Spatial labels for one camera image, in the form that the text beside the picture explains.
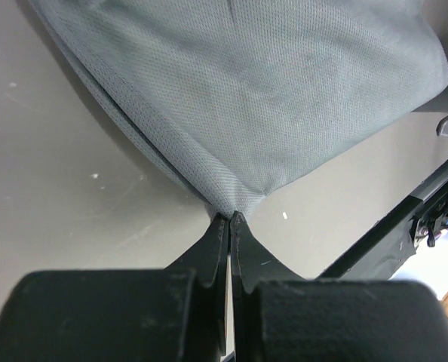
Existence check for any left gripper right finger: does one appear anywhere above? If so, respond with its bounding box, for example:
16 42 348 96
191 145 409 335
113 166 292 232
229 213 448 361

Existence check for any grey t shirt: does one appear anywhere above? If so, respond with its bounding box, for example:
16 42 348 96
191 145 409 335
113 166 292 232
32 1 448 216

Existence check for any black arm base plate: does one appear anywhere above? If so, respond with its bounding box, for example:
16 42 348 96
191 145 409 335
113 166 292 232
314 150 448 282

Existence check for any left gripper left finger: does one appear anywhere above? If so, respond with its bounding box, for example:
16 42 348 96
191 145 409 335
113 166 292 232
0 215 229 361

